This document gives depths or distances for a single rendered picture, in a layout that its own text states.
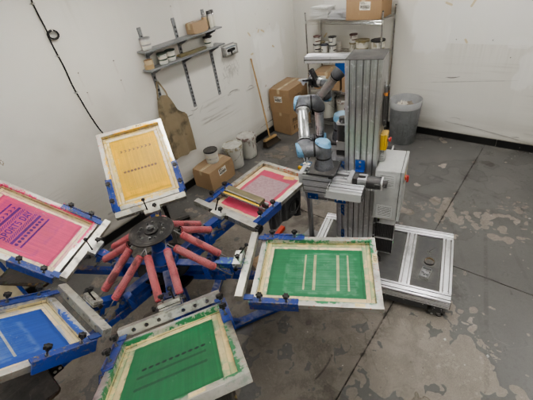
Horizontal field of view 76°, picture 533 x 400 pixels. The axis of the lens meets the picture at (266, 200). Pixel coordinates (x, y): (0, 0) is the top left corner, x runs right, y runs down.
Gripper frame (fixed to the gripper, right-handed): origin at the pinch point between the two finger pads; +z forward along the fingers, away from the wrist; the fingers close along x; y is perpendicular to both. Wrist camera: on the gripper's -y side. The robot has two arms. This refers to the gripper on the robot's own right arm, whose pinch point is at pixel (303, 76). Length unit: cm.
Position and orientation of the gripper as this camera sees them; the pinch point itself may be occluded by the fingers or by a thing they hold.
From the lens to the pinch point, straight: 343.8
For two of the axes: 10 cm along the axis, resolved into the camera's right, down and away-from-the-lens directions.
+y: 2.4, 7.3, 6.4
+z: -6.3, -3.9, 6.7
